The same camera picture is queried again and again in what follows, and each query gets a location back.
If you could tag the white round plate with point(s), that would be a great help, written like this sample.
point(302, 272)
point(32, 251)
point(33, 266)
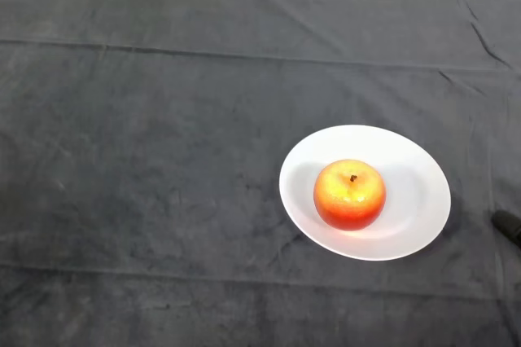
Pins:
point(415, 200)

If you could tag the dark grey cloth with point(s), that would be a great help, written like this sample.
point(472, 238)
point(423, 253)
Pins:
point(183, 119)

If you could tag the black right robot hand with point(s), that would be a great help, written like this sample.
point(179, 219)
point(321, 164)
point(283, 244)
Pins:
point(509, 225)

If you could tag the red yellow apple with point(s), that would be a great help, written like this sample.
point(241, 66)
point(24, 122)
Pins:
point(349, 196)

